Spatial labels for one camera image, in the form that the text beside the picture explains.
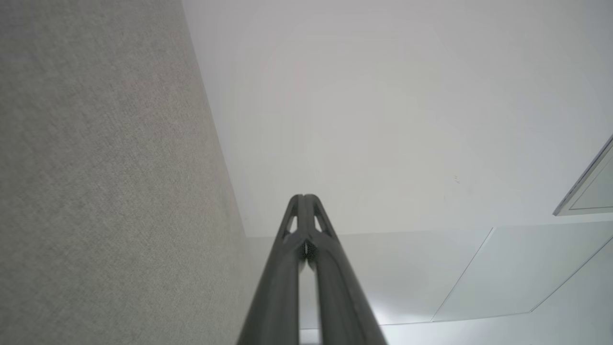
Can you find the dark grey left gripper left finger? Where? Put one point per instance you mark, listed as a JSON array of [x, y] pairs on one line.
[[280, 297]]

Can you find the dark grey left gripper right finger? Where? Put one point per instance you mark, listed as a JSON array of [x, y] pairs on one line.
[[342, 297]]

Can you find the grey fabric sofa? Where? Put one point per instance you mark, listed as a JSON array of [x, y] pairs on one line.
[[96, 167]]

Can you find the grey framed wall panel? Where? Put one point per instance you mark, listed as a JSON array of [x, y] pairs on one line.
[[598, 191]]

